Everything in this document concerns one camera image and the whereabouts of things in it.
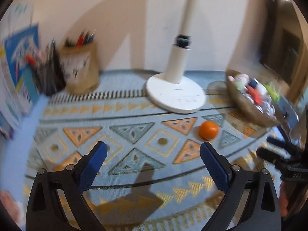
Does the tan pen holder cup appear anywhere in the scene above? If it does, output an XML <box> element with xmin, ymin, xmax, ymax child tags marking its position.
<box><xmin>58</xmin><ymin>42</ymin><xmax>100</xmax><ymax>95</ymax></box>

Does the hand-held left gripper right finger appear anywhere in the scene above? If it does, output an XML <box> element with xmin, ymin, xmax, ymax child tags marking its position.
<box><xmin>200</xmin><ymin>141</ymin><xmax>282</xmax><ymax>231</ymax></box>

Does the white lamp stand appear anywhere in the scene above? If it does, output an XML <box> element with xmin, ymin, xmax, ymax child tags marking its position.
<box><xmin>146</xmin><ymin>0</ymin><xmax>207</xmax><ymax>114</ymax></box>

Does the red orange plush toy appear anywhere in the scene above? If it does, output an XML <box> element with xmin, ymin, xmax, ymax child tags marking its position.
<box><xmin>247</xmin><ymin>85</ymin><xmax>264</xmax><ymax>105</ymax></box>

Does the orange fruit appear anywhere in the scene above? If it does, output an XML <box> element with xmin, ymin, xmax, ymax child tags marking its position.
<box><xmin>198</xmin><ymin>121</ymin><xmax>220</xmax><ymax>140</ymax></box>

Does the person's right hand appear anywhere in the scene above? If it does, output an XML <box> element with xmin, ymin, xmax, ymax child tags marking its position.
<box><xmin>279</xmin><ymin>181</ymin><xmax>290</xmax><ymax>218</ymax></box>

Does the patterned blue table mat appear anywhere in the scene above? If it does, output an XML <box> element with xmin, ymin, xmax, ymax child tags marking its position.
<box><xmin>5</xmin><ymin>70</ymin><xmax>299</xmax><ymax>231</ymax></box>

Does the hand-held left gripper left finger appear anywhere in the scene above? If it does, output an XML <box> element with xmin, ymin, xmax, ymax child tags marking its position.
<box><xmin>26</xmin><ymin>141</ymin><xmax>108</xmax><ymax>231</ymax></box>

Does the wooden bowl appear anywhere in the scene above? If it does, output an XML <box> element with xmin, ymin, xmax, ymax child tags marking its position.
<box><xmin>226</xmin><ymin>69</ymin><xmax>285</xmax><ymax>128</ymax></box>

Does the bright green toy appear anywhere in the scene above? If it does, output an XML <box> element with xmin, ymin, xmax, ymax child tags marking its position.
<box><xmin>263</xmin><ymin>82</ymin><xmax>282</xmax><ymax>101</ymax></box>

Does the black pen holder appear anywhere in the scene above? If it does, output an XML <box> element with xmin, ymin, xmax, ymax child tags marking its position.
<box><xmin>31</xmin><ymin>41</ymin><xmax>66</xmax><ymax>96</ymax></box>

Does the bunch of pens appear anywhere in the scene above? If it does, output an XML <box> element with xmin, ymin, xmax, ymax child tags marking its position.
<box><xmin>64</xmin><ymin>28</ymin><xmax>97</xmax><ymax>47</ymax></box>

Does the black clip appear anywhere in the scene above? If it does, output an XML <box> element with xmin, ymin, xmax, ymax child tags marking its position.
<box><xmin>174</xmin><ymin>35</ymin><xmax>192</xmax><ymax>50</ymax></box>

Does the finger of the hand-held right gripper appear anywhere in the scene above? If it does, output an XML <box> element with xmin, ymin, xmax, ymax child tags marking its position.
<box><xmin>267</xmin><ymin>137</ymin><xmax>301</xmax><ymax>156</ymax></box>
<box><xmin>257</xmin><ymin>147</ymin><xmax>289</xmax><ymax>166</ymax></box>

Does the blue box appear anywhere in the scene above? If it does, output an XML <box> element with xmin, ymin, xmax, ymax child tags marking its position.
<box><xmin>277</xmin><ymin>95</ymin><xmax>301</xmax><ymax>130</ymax></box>

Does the pink blurred object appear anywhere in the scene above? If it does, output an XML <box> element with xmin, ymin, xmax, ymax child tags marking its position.
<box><xmin>0</xmin><ymin>190</ymin><xmax>21</xmax><ymax>224</ymax></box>

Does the pile of crumpled papers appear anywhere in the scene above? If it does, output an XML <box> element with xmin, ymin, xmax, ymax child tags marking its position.
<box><xmin>241</xmin><ymin>94</ymin><xmax>277</xmax><ymax>116</ymax></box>

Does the dark wooden frame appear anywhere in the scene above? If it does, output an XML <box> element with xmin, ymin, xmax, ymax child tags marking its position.
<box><xmin>260</xmin><ymin>0</ymin><xmax>305</xmax><ymax>92</ymax></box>

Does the pink and white plush toy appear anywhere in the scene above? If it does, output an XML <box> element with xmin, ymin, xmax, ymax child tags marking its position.
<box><xmin>227</xmin><ymin>73</ymin><xmax>249</xmax><ymax>83</ymax></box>

